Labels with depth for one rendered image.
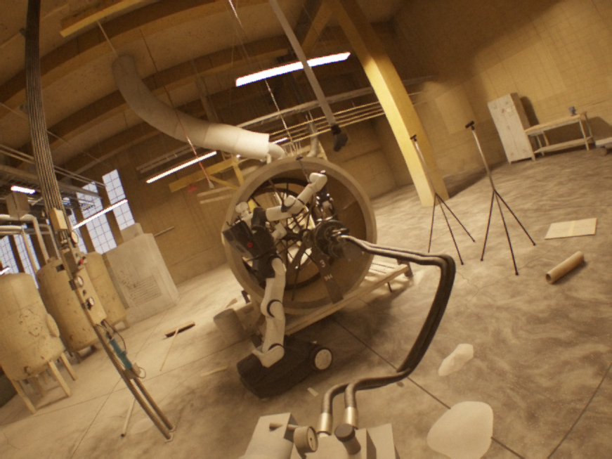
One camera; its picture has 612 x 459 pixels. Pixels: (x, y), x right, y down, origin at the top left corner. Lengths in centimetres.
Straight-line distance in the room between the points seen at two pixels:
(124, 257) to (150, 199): 571
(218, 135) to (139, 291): 466
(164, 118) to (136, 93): 109
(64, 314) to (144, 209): 789
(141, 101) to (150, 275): 455
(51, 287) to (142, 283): 271
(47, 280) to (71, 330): 121
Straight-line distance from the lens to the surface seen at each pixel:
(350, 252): 199
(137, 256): 836
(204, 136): 718
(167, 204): 1351
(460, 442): 154
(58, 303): 715
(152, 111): 764
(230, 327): 365
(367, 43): 739
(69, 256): 222
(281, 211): 193
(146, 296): 846
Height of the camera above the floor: 129
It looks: 6 degrees down
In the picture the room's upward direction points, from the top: 23 degrees counter-clockwise
